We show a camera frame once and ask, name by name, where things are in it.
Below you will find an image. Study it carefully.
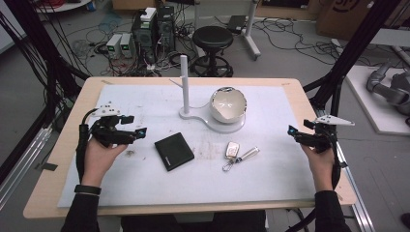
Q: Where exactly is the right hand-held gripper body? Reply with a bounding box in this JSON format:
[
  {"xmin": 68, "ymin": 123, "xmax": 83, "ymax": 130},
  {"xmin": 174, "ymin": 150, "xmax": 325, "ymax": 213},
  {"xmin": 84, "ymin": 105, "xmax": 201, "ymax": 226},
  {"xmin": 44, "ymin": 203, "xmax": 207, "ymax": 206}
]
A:
[{"xmin": 294, "ymin": 114, "xmax": 356, "ymax": 154}]

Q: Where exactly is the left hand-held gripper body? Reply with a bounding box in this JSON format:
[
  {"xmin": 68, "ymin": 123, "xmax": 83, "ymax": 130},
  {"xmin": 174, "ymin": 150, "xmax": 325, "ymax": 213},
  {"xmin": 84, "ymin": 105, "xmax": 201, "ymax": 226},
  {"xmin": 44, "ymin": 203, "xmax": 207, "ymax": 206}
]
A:
[{"xmin": 90, "ymin": 101, "xmax": 138, "ymax": 149}]

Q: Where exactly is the person's left hand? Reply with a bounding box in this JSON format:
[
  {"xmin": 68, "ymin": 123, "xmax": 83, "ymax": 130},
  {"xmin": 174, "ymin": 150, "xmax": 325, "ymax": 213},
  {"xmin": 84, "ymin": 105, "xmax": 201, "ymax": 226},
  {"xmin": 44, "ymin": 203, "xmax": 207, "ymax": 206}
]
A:
[{"xmin": 81, "ymin": 137, "xmax": 130, "ymax": 188}]

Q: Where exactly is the person's right hand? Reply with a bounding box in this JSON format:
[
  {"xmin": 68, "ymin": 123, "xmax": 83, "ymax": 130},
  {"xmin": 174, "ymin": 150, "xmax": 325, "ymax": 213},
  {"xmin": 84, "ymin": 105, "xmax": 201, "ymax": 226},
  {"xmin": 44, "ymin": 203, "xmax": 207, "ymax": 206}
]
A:
[{"xmin": 300, "ymin": 143, "xmax": 337, "ymax": 193}]

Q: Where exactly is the black wallet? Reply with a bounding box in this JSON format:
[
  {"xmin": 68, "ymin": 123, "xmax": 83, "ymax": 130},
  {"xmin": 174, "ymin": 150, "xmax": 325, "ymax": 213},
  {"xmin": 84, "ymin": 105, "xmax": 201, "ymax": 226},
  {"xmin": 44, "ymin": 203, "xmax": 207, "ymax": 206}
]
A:
[{"xmin": 154, "ymin": 131, "xmax": 195, "ymax": 172}]

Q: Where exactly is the light wooden table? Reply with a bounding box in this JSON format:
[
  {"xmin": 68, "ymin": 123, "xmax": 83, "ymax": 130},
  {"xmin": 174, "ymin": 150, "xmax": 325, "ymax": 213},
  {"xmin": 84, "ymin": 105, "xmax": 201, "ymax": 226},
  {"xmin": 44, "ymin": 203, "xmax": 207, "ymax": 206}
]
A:
[{"xmin": 22, "ymin": 76, "xmax": 358, "ymax": 220}]

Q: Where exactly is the white floor platform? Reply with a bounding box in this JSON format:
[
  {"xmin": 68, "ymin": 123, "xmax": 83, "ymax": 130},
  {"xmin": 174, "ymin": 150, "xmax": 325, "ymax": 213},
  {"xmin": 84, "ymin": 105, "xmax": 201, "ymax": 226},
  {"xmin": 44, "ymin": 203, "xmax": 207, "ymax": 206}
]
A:
[{"xmin": 345, "ymin": 65, "xmax": 410, "ymax": 136}]

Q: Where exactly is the black wristband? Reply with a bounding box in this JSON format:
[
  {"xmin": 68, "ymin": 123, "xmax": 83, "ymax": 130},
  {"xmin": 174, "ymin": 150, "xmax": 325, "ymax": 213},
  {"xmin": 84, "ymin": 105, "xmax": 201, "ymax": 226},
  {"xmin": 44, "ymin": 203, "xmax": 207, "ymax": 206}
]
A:
[{"xmin": 73, "ymin": 184, "xmax": 103, "ymax": 196}]

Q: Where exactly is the white stand with pole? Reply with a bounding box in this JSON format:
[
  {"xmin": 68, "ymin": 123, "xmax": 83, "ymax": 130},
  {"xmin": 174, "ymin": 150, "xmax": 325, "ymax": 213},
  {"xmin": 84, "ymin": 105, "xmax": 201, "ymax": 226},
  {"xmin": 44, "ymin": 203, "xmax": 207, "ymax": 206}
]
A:
[{"xmin": 168, "ymin": 54, "xmax": 248, "ymax": 135}]

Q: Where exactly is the white eggshell-shaped bowl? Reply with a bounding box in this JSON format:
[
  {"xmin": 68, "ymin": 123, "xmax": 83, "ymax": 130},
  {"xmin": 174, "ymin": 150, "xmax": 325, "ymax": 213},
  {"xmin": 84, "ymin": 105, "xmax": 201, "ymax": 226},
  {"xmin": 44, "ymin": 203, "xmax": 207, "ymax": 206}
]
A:
[{"xmin": 209, "ymin": 86, "xmax": 249, "ymax": 125}]

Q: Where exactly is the grey power supply unit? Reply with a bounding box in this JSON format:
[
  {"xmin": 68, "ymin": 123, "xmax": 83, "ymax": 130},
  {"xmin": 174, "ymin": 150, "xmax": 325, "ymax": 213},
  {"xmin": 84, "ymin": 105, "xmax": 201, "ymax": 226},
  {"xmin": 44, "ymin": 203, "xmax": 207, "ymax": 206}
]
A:
[
  {"xmin": 105, "ymin": 33, "xmax": 123, "ymax": 60},
  {"xmin": 119, "ymin": 32, "xmax": 135, "ymax": 59}
]

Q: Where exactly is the white table mat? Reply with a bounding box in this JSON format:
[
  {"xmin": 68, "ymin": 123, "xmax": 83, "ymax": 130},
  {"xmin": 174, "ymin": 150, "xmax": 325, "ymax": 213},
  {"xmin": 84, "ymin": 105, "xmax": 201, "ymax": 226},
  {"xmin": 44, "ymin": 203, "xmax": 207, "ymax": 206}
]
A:
[{"xmin": 57, "ymin": 84, "xmax": 318, "ymax": 209}]

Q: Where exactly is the black computer tower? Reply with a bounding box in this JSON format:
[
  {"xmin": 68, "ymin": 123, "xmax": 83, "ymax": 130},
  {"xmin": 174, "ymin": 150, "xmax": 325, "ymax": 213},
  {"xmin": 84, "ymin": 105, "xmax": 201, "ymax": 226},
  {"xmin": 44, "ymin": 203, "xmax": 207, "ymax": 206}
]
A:
[
  {"xmin": 156, "ymin": 4, "xmax": 177, "ymax": 53},
  {"xmin": 132, "ymin": 8, "xmax": 160, "ymax": 65}
]

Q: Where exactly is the person's dark torso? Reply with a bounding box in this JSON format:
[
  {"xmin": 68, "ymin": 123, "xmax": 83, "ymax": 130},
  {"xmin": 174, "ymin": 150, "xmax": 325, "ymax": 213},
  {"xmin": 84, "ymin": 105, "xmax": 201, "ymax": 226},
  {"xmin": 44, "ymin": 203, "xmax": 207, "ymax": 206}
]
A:
[{"xmin": 120, "ymin": 210, "xmax": 269, "ymax": 232}]

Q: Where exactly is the cardboard box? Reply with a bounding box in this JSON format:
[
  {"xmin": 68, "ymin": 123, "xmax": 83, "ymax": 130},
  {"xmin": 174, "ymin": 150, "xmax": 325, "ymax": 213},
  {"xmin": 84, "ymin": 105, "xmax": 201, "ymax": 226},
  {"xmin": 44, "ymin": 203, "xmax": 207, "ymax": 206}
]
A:
[{"xmin": 314, "ymin": 0, "xmax": 410, "ymax": 42}]

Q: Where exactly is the black round stool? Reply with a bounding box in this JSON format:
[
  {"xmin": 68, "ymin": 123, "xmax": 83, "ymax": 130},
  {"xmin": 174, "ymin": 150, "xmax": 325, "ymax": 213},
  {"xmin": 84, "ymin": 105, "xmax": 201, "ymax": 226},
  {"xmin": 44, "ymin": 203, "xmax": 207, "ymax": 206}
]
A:
[{"xmin": 189, "ymin": 25, "xmax": 235, "ymax": 77}]

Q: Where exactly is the black flat device on floor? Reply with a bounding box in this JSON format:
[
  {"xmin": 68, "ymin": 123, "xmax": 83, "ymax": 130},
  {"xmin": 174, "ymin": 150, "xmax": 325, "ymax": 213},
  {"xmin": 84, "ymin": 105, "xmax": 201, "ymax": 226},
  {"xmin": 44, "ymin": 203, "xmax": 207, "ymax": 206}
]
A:
[{"xmin": 226, "ymin": 14, "xmax": 249, "ymax": 35}]

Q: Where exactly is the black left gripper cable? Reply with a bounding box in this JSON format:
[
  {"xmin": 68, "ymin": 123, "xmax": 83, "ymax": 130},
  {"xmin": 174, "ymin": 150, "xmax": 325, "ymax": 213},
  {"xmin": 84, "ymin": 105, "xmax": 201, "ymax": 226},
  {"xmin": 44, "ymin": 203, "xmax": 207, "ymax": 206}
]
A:
[{"xmin": 75, "ymin": 108, "xmax": 100, "ymax": 186}]

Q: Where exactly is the silver car key with keychain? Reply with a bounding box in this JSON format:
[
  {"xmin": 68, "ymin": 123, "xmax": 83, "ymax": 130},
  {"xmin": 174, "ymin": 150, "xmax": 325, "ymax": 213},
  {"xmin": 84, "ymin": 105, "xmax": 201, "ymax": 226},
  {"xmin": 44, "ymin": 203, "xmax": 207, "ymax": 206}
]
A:
[{"xmin": 221, "ymin": 140, "xmax": 261, "ymax": 173}]

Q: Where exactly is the aluminium floor rail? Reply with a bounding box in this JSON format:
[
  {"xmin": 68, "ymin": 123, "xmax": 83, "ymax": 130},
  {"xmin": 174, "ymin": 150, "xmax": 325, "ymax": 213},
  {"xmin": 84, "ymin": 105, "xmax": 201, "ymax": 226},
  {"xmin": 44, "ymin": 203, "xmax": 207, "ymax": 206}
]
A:
[
  {"xmin": 316, "ymin": 108, "xmax": 377, "ymax": 232},
  {"xmin": 0, "ymin": 126, "xmax": 53, "ymax": 209}
]

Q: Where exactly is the white metal desk frame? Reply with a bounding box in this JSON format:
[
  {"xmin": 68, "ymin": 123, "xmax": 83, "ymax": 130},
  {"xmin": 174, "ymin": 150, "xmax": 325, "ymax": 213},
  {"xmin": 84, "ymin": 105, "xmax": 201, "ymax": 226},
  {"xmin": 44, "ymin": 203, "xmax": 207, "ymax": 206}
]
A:
[{"xmin": 192, "ymin": 0, "xmax": 262, "ymax": 61}]

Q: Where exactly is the black frame post with cables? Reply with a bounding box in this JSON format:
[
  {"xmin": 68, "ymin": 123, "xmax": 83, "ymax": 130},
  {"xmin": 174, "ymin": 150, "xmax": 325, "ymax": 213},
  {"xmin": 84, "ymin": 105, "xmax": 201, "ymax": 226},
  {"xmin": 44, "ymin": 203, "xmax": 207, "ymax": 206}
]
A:
[{"xmin": 0, "ymin": 0, "xmax": 92, "ymax": 130}]

